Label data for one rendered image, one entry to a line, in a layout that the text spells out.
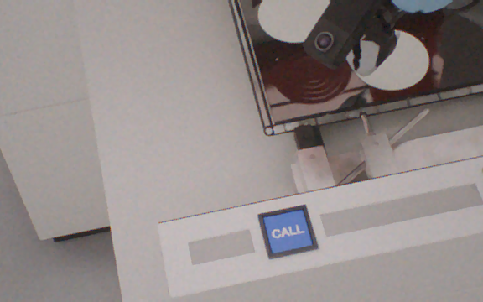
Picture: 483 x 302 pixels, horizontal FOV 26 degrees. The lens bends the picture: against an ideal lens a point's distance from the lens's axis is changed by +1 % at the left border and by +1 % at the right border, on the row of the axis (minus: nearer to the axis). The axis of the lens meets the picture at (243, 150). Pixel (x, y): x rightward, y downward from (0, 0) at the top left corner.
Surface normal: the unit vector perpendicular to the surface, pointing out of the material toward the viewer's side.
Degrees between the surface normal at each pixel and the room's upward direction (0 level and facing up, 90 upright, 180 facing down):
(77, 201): 90
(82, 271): 0
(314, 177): 0
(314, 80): 0
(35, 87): 90
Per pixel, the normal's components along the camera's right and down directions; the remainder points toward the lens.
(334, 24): -0.40, -0.18
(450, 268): 0.21, 0.81
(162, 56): -0.04, -0.55
